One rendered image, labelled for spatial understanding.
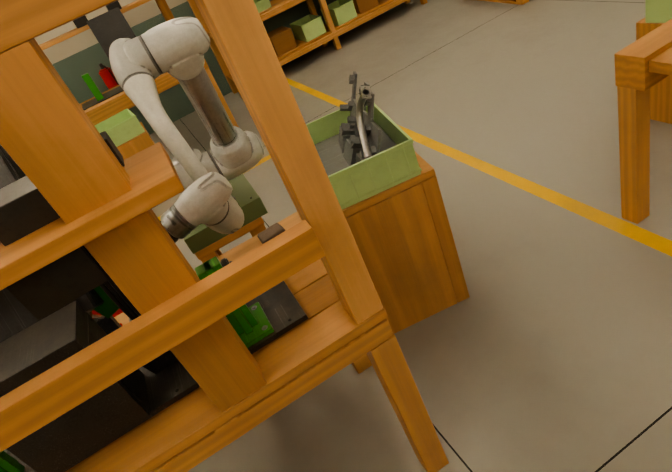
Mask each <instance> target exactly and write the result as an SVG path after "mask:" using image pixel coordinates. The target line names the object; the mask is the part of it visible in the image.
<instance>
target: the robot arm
mask: <svg viewBox="0 0 672 472"><path fill-rule="evenodd" d="M209 47H210V37H209V36H208V34H207V33H206V31H205V29H204V28H203V26H202V25H201V23H200V22H199V20H198V19H197V18H193V17H179V18H175V19H171V20H169V21H166V22H164V23H161V24H159V25H157V26H155V27H153V28H151V29H149V30H148V31H146V32H145V33H143V34H142V35H141V36H138V37H135V38H133V39H130V38H119V39H117V40H115V41H114V42H113V43H112V44H111V46H110V48H109V60H110V65H111V68H112V71H113V74H114V76H115V78H116V80H117V82H118V84H119V85H120V86H121V88H122V89H123V91H124V92H125V94H126V95H127V96H128V97H129V98H130V99H131V100H132V102H133V103H134V104H135V105H136V107H137V108H138V109H139V110H140V112H141V113H142V114H143V116H144V117H145V119H146V120H147V122H148V123H149V124H150V126H151V127H152V129H153V130H154V131H155V133H156V134H157V135H158V137H159V138H160V139H161V140H162V142H163V143H164V144H165V145H166V147H167V148H168V149H169V151H170V152H171V153H172V154H173V156H174V158H173V159H172V164H173V166H174V168H175V170H176V172H177V174H178V176H179V178H180V180H181V182H182V184H183V186H184V189H185V190H184V191H183V192H182V194H181V195H180V196H179V198H178V200H177V201H176V202H175V203H174V204H173V205H172V206H171V207H170V208H169V209H168V210H167V211H166V212H165V213H163V214H162V215H161V216H160V220H161V221H160V222H161V223H162V225H163V226H164V228H165V229H166V231H167V232H168V234H169V235H170V236H171V238H172V239H173V241H174V242H175V243H176V242H177V241H178V239H183V238H185V237H186V236H187V235H188V234H189V233H190V232H191V231H192V230H194V229H195V227H197V226H198V225H199V224H205V225H206V226H207V227H209V228H210V229H212V230H214V231H216V232H218V233H222V234H233V233H234V232H236V231H238V230H239V229H240V228H241V227H242V226H243V224H244V213H243V210H242V209H241V207H240V206H239V205H238V202H237V201H236V198H235V197H234V196H232V195H231V193H232V190H233V187H232V185H231V184H230V183H229V180H232V179H234V178H236V177H238V176H240V175H242V174H243V173H245V172H247V171H248V170H250V169H251V168H253V167H254V166H255V165H257V164H258V163H259V161H260V160H261V159H262V157H263V154H264V147H263V145H262V142H261V140H260V139H259V137H258V136H257V135H256V134H255V133H253V132H251V131H243V130H242V129H240V128H239V127H236V126H233V124H232V122H231V120H230V118H229V116H228V114H227V113H226V111H225V109H224V107H223V105H222V103H221V101H220V99H219V97H218V94H217V92H216V90H215V88H214V86H213V84H212V82H211V80H210V78H209V76H208V74H207V72H206V70H205V68H204V53H206V52H207V51H208V49H209ZM165 72H168V73H169V74H170V75H171V76H172V77H174V78H176V79H177V80H178V81H179V83H180V85H181V86H182V88H183V90H184V92H185V93H186V95H187V97H188V98H189V100H190V102H191V104H192V105H193V107H194V109H195V110H196V112H197V114H198V116H199V117H200V119H201V121H202V122H203V124H204V126H205V127H206V129H207V131H208V133H209V134H210V136H211V140H210V147H211V149H210V150H208V151H205V152H200V150H198V149H193V148H190V146H189V145H188V144H187V142H186V141H185V139H184V138H183V137H182V135H181V134H180V132H179V131H178V129H177V128H176V127H175V125H174V124H173V122H172V121H171V119H170V118H169V116H168V115H167V113H166V111H165V110H164V108H163V106H162V104H161V101H160V98H159V95H158V91H157V88H156V84H155V80H154V79H156V78H157V77H158V76H160V75H161V74H163V73H165Z"/></svg>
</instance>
